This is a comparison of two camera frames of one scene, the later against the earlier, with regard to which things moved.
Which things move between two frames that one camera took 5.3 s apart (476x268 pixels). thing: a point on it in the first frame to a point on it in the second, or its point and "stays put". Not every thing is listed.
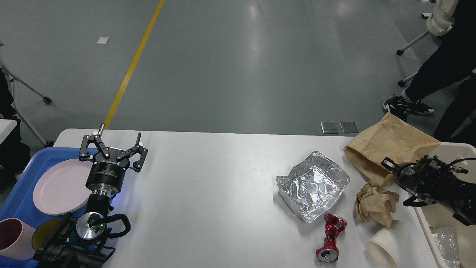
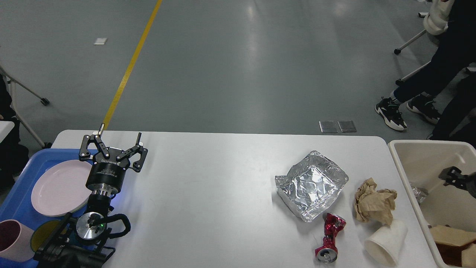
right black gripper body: [410, 176] to [470, 183]
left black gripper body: [108, 175] stays put
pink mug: [16, 239] stays put
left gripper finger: [84, 154] stays put
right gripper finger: [388, 163] to [453, 176]
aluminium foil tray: [314, 184] stays put
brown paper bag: [390, 138] to [456, 247]
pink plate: [61, 188] stays put
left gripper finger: [137, 165] stays put
